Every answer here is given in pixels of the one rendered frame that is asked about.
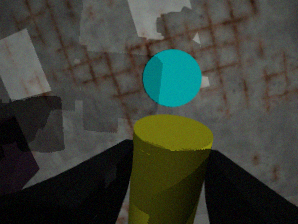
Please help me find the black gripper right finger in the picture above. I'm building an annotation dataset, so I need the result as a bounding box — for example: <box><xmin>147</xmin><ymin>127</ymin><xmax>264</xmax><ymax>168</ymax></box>
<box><xmin>204</xmin><ymin>151</ymin><xmax>298</xmax><ymax>224</ymax></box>

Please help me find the cyan circle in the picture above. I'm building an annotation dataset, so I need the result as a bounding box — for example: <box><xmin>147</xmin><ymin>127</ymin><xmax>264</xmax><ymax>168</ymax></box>
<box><xmin>142</xmin><ymin>49</ymin><xmax>202</xmax><ymax>107</ymax></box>

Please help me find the yellow tall cylinder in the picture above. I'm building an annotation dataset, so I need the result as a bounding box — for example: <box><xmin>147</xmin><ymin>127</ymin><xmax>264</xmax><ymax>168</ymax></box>
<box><xmin>128</xmin><ymin>115</ymin><xmax>214</xmax><ymax>224</ymax></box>

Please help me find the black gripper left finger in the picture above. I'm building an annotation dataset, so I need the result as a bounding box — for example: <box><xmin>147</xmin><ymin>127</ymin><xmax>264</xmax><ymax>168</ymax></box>
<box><xmin>0</xmin><ymin>140</ymin><xmax>133</xmax><ymax>224</ymax></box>

